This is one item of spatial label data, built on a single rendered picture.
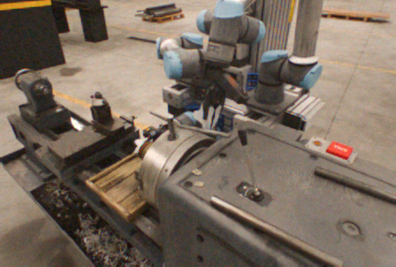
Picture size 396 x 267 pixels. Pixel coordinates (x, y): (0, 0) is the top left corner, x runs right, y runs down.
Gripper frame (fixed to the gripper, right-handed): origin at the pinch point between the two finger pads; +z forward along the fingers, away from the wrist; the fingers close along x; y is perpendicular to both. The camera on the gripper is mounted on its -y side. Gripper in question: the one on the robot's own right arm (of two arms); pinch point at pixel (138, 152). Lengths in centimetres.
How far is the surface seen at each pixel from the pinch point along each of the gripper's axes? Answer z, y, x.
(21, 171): 21, 103, -54
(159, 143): 3.2, -17.4, 14.4
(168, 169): 7.8, -26.0, 11.1
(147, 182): 11.8, -19.8, 4.7
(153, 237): 12.7, -20.6, -21.5
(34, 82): 0, 93, 5
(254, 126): -21.7, -38.4, 17.5
